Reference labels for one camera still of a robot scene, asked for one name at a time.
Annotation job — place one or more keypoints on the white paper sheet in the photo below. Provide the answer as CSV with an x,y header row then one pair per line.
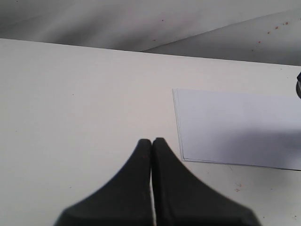
x,y
239,128

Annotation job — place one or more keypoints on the white dotted spray paint can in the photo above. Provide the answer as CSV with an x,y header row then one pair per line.
x,y
298,86

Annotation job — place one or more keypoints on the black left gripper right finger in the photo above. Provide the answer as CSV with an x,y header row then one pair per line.
x,y
181,199

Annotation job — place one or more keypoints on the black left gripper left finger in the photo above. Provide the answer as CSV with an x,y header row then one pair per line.
x,y
125,200

